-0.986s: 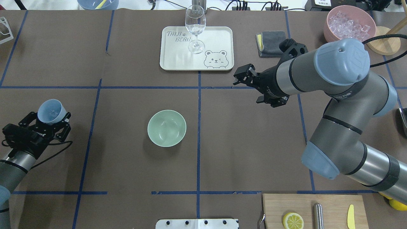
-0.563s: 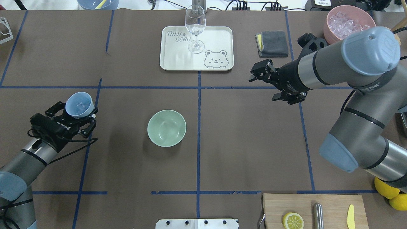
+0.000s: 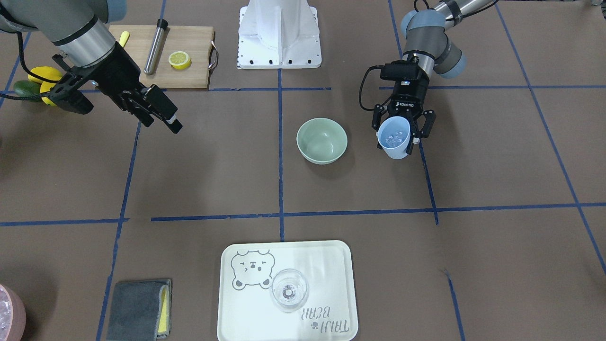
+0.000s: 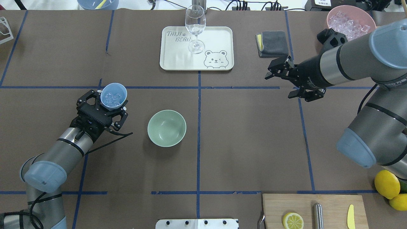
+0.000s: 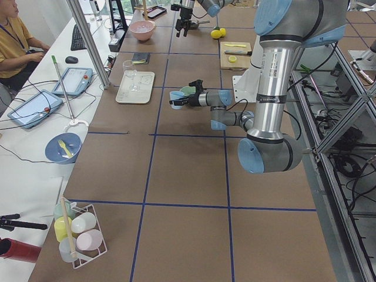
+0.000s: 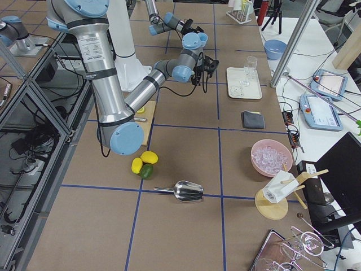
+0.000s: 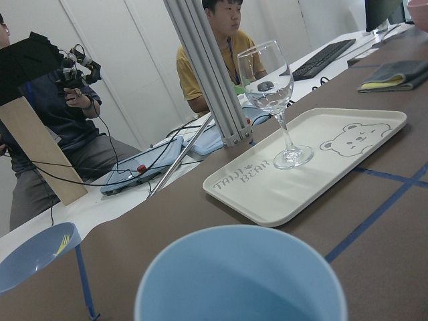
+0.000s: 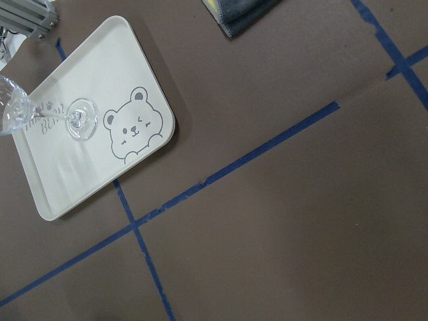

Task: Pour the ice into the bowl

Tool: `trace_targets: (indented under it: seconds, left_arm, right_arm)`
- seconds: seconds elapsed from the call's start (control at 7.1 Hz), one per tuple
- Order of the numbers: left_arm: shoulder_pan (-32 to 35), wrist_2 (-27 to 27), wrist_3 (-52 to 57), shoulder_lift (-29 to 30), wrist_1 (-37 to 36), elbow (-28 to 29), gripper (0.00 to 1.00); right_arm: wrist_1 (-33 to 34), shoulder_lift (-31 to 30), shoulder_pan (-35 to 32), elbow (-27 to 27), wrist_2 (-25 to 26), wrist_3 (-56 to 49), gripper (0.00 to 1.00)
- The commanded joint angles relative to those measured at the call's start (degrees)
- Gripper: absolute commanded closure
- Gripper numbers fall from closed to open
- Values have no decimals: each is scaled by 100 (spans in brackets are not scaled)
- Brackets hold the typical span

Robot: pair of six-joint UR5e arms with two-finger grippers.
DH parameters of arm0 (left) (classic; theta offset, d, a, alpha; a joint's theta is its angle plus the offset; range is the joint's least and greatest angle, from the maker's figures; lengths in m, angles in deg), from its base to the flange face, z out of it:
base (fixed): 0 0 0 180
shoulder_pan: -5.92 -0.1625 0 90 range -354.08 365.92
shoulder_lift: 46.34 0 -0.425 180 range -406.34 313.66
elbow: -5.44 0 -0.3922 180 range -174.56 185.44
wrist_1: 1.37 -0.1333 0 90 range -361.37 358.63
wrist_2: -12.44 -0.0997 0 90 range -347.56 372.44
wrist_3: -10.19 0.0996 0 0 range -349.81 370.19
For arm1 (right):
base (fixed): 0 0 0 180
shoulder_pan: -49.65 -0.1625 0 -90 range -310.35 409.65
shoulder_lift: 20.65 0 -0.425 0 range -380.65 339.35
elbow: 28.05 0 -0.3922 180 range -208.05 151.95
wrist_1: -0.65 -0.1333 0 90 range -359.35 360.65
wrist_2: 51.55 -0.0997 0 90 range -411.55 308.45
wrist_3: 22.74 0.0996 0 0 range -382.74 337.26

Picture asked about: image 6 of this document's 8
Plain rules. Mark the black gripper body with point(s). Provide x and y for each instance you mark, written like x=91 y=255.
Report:
x=201 y=75
x=188 y=26

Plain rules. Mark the blue teach pendant tablet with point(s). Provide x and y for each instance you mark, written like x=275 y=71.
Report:
x=329 y=84

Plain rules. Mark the grey folded cloth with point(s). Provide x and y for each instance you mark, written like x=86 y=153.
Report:
x=252 y=120

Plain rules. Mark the blue bowl with fork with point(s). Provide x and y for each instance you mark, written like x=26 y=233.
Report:
x=274 y=49

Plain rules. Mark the white bear serving tray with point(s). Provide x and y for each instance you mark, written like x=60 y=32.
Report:
x=236 y=91

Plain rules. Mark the black laptop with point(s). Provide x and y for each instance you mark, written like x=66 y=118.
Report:
x=342 y=161

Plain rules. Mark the red bottle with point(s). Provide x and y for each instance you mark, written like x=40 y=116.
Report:
x=262 y=12

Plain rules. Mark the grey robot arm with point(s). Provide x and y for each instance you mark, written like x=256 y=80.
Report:
x=169 y=22
x=88 y=22

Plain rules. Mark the whole yellow lemon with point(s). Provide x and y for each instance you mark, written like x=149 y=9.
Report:
x=149 y=157

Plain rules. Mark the aluminium frame post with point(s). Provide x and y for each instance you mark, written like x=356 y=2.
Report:
x=295 y=37

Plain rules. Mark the black camera tripod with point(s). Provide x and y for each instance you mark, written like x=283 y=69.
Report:
x=276 y=14

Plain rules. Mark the green lime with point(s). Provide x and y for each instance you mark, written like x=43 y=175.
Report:
x=146 y=171

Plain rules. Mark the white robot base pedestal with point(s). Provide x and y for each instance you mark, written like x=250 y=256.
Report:
x=129 y=68

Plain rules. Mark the wooden round stand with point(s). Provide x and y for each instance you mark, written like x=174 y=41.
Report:
x=276 y=211

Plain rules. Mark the white wire cup rack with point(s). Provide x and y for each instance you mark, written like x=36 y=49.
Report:
x=240 y=10

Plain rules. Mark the wooden cutting board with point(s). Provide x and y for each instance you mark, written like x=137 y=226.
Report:
x=149 y=114

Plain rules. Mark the pink bowl of ice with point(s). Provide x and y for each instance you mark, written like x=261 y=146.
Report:
x=269 y=157

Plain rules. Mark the clear wine glass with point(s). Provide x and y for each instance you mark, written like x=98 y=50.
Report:
x=249 y=70

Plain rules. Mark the steel ice scoop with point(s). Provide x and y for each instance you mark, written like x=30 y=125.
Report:
x=185 y=191

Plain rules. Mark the light blue plastic cup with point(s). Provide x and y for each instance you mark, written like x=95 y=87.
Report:
x=203 y=38

